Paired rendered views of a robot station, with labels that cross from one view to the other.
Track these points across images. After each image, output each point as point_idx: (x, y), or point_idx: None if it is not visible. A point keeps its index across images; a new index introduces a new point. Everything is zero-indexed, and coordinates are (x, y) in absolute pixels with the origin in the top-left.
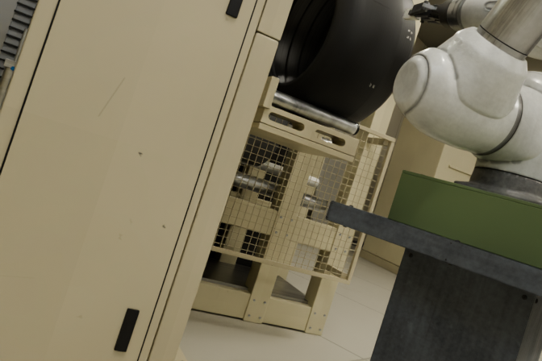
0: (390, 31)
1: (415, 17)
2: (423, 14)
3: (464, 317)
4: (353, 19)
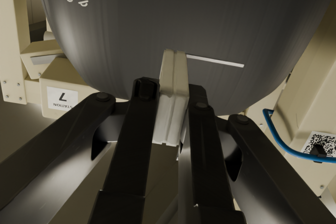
0: None
1: (188, 98)
2: (225, 175)
3: None
4: None
